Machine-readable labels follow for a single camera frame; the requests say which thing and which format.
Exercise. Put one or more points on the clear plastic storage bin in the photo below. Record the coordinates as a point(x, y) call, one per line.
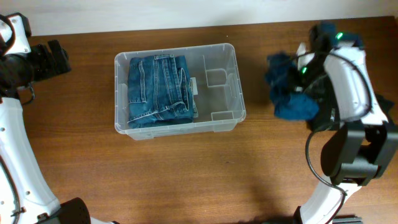
point(220, 101)

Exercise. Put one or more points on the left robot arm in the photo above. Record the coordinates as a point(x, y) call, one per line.
point(25, 195)

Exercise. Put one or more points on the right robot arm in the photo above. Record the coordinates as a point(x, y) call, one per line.
point(333, 70)

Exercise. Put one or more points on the light blue jeans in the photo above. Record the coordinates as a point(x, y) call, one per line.
point(195, 111)

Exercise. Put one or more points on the dark blue jeans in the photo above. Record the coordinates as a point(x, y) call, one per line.
point(159, 92)

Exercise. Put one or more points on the black garment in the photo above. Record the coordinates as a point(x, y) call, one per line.
point(322, 92)

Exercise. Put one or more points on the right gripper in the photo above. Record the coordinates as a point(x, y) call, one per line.
point(298, 86)

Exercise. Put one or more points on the dark navy garment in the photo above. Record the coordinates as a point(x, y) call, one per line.
point(385, 104)

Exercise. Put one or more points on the white label in bin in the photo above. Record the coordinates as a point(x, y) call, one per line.
point(193, 86)

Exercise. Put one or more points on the teal blue garment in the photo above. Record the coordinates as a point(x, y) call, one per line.
point(286, 90)

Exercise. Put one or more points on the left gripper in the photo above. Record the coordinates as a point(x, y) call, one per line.
point(54, 56)

